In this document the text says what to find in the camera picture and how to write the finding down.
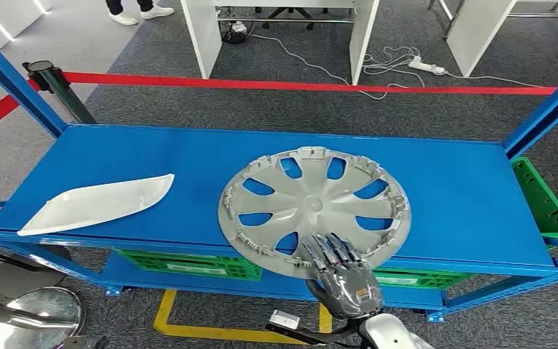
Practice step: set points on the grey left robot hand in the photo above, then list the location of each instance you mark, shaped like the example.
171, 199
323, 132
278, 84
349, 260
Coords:
84, 343

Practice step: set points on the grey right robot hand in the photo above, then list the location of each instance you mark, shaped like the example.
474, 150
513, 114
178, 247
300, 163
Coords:
351, 294

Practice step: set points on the grey plastic wheel hubcap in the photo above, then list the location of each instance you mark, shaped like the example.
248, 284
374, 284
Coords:
315, 202

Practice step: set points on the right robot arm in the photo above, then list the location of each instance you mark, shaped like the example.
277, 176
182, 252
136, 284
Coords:
389, 335

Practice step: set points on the white curved plastic part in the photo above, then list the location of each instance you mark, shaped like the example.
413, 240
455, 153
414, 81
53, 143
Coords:
96, 204

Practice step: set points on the blue metal shelf rack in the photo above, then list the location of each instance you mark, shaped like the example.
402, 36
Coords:
163, 168

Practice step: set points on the chrome stanchion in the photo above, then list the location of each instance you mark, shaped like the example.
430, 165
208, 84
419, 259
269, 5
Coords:
43, 313

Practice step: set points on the stanchion with dark base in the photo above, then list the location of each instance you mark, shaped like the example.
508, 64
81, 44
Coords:
28, 279

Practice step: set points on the white power strip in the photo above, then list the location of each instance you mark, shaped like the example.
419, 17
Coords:
426, 66

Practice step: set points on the black office chair base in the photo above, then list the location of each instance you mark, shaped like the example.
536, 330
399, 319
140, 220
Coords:
286, 12

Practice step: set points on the person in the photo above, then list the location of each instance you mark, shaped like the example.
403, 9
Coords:
124, 18

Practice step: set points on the white lit cabinet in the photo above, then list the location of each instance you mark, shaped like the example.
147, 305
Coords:
0, 14

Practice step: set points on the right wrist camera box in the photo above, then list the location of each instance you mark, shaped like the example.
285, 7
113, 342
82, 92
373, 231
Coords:
284, 319

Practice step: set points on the black stanchion post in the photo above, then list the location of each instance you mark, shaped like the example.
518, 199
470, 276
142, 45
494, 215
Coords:
67, 98

